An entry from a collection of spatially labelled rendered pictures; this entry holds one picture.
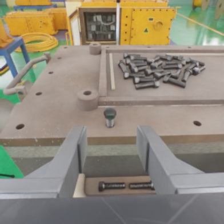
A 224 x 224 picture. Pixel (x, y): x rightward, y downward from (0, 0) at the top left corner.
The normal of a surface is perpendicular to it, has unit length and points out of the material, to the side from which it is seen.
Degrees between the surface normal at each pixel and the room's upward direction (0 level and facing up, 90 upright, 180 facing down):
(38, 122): 0
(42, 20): 90
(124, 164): 90
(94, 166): 90
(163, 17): 90
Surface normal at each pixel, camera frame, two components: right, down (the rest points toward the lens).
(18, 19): 0.08, 0.65
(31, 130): 0.00, -0.76
